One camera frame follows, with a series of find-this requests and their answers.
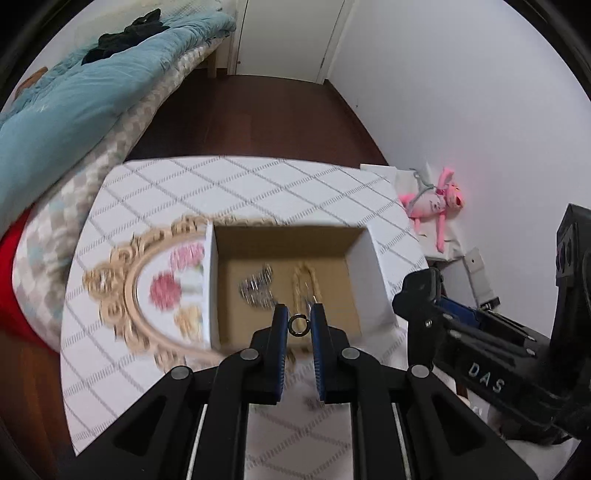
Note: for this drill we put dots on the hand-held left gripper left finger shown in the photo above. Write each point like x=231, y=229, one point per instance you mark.
x=279, y=355

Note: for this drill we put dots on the red cloth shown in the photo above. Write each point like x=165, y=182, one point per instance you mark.
x=21, y=277

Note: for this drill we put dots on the pink plush toy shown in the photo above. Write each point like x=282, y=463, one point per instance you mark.
x=434, y=201

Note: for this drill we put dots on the silver jewelry piece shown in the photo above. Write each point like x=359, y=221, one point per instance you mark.
x=256, y=288

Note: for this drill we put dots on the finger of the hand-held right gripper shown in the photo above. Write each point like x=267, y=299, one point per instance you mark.
x=418, y=300
x=480, y=321

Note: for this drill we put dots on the small white device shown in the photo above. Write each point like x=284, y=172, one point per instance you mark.
x=482, y=277

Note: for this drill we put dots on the white door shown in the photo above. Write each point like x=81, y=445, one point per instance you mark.
x=286, y=37

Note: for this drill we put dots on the black garment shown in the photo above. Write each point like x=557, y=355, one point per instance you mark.
x=122, y=34

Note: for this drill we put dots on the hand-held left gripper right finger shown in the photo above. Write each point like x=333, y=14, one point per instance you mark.
x=318, y=355

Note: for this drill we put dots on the ornate gold floral tray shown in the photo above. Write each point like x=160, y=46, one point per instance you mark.
x=161, y=286

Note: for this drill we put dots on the cardboard box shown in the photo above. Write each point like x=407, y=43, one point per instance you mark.
x=286, y=258

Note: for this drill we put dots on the light blue quilt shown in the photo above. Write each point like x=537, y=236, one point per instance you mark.
x=92, y=101

